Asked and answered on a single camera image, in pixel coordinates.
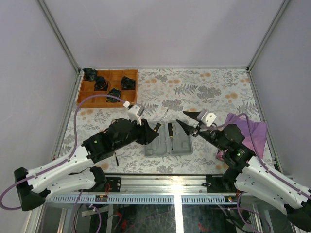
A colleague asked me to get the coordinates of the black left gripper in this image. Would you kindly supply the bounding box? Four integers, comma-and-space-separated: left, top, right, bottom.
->
115, 117, 159, 152

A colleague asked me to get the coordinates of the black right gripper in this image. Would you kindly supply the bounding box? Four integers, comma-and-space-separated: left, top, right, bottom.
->
175, 111, 226, 151

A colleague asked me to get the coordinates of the large black yellow screwdriver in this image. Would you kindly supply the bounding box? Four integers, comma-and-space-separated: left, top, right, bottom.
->
154, 109, 169, 132

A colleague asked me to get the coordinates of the grey plastic tool case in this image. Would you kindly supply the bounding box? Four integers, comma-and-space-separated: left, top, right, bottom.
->
144, 120, 193, 158

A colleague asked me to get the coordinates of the small black yellow screwdriver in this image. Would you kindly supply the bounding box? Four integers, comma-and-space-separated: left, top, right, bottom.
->
168, 122, 173, 151

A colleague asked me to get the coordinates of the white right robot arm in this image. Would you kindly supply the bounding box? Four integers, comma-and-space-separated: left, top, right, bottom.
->
178, 110, 311, 232

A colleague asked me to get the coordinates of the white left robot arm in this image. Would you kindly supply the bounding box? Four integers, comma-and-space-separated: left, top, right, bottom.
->
14, 118, 159, 211

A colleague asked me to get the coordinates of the black blue tape roll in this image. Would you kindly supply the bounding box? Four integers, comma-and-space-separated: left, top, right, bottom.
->
106, 88, 121, 103

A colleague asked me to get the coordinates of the black tape roll right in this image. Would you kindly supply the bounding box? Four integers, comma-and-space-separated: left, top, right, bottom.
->
121, 76, 136, 90

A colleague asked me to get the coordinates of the orange wooden compartment tray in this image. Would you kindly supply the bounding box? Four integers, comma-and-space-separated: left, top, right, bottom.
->
77, 68, 138, 108

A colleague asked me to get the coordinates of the purple princess print bag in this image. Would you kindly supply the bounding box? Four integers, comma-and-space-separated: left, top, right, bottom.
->
225, 113, 268, 159

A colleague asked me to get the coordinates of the black tape roll top-left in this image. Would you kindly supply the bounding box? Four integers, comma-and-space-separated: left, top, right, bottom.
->
83, 68, 98, 82

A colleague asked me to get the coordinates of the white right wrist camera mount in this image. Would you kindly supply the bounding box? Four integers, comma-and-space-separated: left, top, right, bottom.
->
196, 110, 216, 127

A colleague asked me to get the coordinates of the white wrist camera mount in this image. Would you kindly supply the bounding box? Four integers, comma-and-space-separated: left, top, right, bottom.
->
123, 101, 144, 125
196, 110, 216, 127

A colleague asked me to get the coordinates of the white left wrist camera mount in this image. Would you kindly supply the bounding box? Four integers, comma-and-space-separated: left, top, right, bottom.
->
123, 101, 144, 125

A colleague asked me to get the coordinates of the aluminium front rail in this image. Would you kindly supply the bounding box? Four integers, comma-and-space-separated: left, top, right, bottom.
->
106, 173, 237, 195

